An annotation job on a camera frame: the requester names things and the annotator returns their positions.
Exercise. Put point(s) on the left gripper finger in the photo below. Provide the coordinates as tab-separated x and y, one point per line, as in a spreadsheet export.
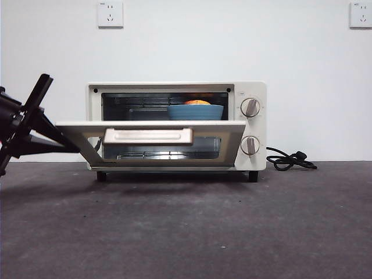
43	148
55	130

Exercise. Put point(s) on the blue ribbed bowl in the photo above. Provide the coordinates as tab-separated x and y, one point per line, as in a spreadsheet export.
194	112

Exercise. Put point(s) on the red yellow apple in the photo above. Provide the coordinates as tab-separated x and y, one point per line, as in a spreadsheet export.
197	102

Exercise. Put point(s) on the cream Toshiba toaster oven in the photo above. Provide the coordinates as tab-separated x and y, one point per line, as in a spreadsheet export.
255	128

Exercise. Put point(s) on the beige timer knob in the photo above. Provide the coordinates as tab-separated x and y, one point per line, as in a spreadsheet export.
250	144

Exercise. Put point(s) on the beige temperature knob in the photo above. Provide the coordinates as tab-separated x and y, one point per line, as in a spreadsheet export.
250	107

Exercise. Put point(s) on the white wall socket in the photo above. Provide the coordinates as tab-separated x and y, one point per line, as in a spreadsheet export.
361	16
110	15

